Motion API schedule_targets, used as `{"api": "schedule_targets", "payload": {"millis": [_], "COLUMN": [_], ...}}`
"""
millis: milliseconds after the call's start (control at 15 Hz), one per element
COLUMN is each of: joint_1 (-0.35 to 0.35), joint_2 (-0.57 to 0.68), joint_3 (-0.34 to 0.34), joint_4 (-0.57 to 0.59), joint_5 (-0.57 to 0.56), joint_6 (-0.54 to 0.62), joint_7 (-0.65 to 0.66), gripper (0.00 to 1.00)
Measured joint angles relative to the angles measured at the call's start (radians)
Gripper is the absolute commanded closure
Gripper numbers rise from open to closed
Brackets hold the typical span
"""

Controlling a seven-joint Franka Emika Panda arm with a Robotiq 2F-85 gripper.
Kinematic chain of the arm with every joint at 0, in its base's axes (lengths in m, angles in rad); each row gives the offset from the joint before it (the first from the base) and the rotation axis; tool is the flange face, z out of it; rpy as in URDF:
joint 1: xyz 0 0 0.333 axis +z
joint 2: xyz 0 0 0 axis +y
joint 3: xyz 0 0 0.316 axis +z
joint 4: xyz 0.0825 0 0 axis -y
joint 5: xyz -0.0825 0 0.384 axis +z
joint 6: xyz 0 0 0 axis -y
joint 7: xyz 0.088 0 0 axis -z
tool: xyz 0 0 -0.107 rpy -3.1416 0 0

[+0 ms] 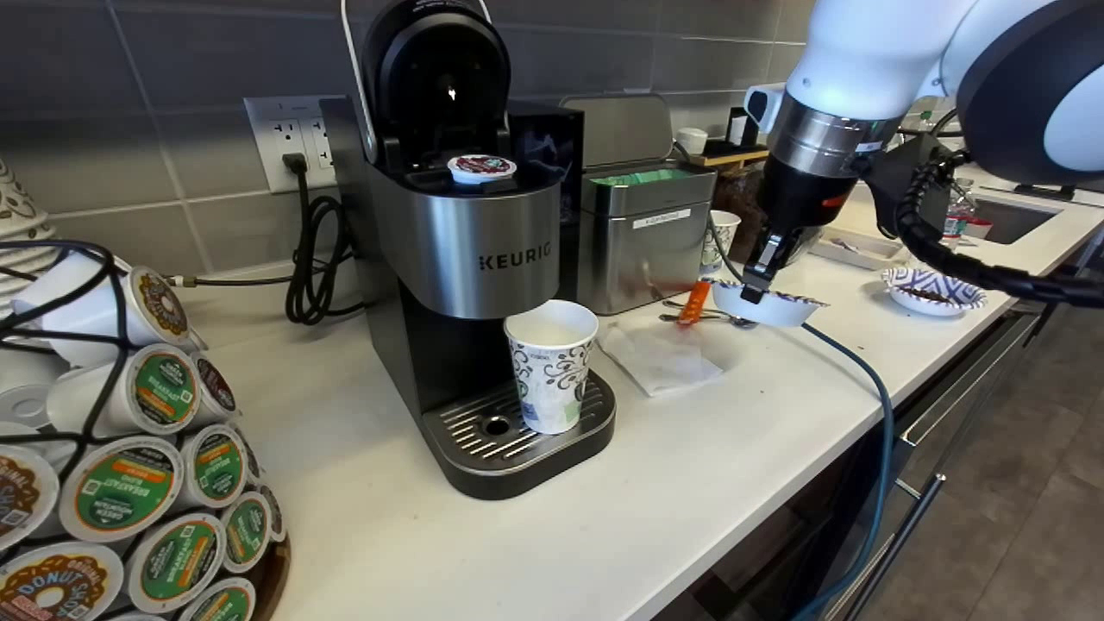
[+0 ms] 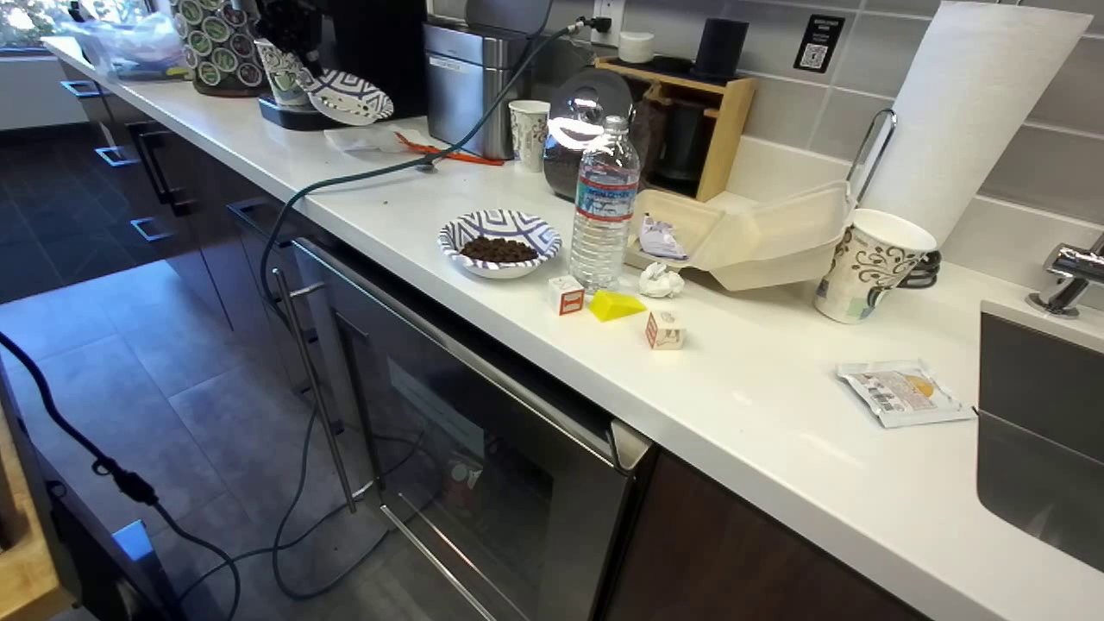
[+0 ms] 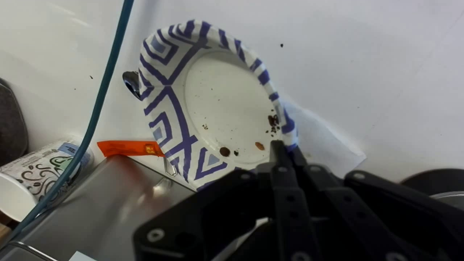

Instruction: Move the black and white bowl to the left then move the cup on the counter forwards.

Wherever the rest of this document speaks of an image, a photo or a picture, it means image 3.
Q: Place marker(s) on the stainless steel container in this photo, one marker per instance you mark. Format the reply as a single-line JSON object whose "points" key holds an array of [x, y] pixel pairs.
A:
{"points": [[95, 218]]}

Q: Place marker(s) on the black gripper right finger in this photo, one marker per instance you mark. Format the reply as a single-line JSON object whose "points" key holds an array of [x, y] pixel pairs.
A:
{"points": [[366, 218]]}

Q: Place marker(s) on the white napkin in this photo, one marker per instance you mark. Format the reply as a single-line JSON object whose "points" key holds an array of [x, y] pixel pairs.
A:
{"points": [[324, 145]]}

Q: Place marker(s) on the glass coffee pot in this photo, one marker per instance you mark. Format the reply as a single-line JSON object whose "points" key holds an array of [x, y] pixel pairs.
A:
{"points": [[8, 125]]}

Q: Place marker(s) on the orange strip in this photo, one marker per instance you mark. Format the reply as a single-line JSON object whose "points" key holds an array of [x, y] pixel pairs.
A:
{"points": [[124, 147]]}

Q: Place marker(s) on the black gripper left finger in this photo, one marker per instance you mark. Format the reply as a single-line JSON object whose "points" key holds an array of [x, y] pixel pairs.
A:
{"points": [[282, 203]]}

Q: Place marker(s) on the small patterned paper cup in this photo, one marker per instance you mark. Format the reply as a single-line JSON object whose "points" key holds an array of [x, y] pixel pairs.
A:
{"points": [[29, 180]]}

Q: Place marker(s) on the metal spoon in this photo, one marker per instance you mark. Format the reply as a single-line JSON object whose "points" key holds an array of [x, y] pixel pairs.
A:
{"points": [[129, 80]]}

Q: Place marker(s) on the blue patterned paper bowl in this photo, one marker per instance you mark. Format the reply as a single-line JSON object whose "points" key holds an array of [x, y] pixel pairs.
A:
{"points": [[226, 102]]}

